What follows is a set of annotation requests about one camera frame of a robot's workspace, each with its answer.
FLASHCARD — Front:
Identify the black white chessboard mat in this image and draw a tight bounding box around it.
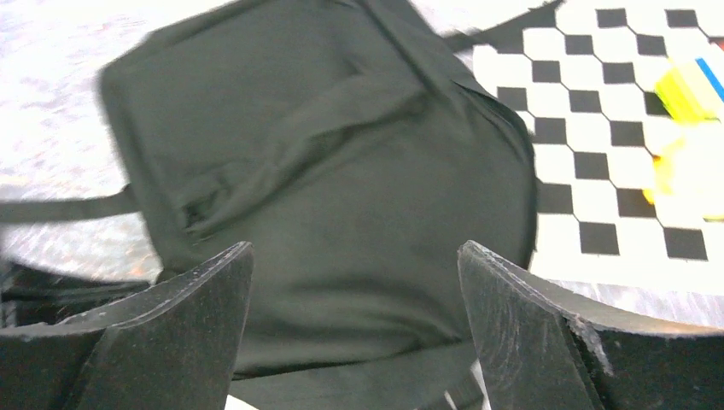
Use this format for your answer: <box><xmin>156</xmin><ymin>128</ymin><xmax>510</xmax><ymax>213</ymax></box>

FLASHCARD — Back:
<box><xmin>473</xmin><ymin>1</ymin><xmax>723</xmax><ymax>295</ymax></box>

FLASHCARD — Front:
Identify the orange green block stack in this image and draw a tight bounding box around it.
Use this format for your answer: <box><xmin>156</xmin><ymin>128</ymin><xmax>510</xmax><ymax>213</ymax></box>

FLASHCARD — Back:
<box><xmin>643</xmin><ymin>122</ymin><xmax>723</xmax><ymax>221</ymax></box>

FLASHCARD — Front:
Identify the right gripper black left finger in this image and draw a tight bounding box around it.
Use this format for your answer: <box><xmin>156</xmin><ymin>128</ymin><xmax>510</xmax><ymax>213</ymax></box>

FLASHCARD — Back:
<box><xmin>1</xmin><ymin>242</ymin><xmax>254</xmax><ymax>409</ymax></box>

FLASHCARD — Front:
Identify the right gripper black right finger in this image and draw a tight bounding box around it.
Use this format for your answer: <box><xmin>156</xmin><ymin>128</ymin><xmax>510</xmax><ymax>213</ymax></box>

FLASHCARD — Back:
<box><xmin>458</xmin><ymin>241</ymin><xmax>723</xmax><ymax>410</ymax></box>

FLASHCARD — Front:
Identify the green white block stack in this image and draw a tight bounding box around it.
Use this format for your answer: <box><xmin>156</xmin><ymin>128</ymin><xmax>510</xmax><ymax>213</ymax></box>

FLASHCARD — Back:
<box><xmin>654</xmin><ymin>56</ymin><xmax>723</xmax><ymax>124</ymax></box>

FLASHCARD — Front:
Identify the black student backpack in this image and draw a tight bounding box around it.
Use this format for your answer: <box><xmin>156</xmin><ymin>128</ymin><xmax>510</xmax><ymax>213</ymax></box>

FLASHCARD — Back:
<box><xmin>1</xmin><ymin>1</ymin><xmax>558</xmax><ymax>409</ymax></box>

